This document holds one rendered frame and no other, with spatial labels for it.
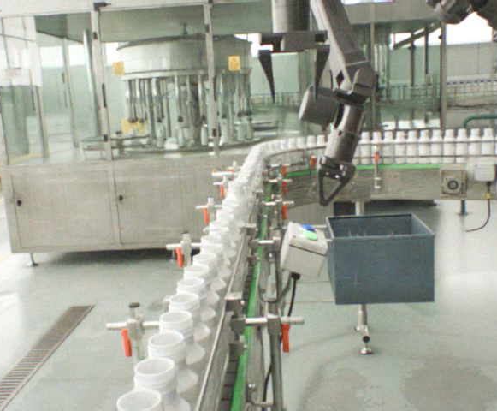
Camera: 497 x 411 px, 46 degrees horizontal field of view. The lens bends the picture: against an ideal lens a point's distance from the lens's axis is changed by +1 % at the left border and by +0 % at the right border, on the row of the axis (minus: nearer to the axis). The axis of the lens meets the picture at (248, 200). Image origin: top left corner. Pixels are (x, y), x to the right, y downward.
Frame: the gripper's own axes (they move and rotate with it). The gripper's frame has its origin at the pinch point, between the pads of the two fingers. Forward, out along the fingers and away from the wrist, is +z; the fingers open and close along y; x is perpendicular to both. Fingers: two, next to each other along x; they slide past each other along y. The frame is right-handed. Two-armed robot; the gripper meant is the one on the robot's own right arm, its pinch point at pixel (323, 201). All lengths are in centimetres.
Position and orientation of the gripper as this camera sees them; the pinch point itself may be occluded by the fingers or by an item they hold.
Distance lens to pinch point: 117.7
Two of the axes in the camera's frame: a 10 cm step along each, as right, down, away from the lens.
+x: 9.6, 2.8, -0.1
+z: -2.8, 9.4, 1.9
